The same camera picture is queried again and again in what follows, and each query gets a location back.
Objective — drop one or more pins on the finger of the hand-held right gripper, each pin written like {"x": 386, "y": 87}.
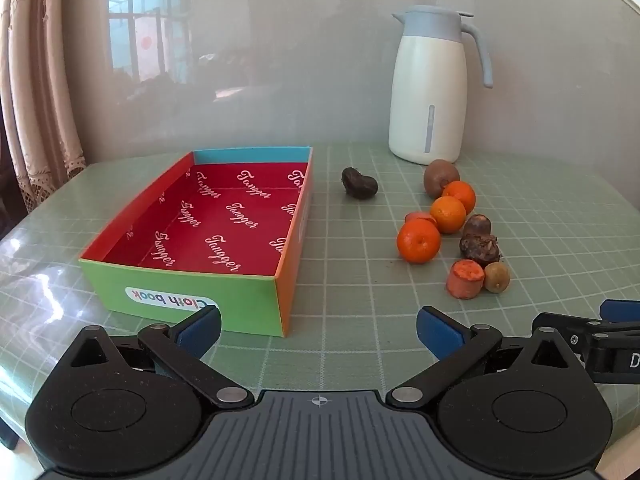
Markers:
{"x": 622, "y": 309}
{"x": 565, "y": 324}

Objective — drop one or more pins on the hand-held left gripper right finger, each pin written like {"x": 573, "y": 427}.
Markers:
{"x": 440, "y": 332}

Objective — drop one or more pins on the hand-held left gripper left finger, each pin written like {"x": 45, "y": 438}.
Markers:
{"x": 197, "y": 330}

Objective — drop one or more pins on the bright orange carrot piece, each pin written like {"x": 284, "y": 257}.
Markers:
{"x": 466, "y": 280}

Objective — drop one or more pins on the small brown kiwi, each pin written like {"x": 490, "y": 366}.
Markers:
{"x": 497, "y": 277}

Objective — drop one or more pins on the orange tangerine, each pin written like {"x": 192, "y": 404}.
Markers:
{"x": 448, "y": 214}
{"x": 419, "y": 241}
{"x": 462, "y": 194}

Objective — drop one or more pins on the colourful cardboard box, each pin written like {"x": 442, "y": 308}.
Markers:
{"x": 215, "y": 230}

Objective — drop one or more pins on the browned carrot piece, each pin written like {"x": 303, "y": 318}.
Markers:
{"x": 417, "y": 216}

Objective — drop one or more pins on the large brown kiwi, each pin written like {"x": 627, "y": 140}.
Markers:
{"x": 439, "y": 174}

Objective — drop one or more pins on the dark heart-shaped water chestnut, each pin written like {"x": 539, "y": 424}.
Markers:
{"x": 359, "y": 183}

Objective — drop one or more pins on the green checked tablecloth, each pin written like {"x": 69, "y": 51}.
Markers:
{"x": 350, "y": 270}

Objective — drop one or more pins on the white and blue thermos jug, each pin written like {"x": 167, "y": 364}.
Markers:
{"x": 425, "y": 85}

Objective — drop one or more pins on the beige lace-trimmed curtain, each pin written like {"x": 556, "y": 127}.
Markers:
{"x": 35, "y": 85}

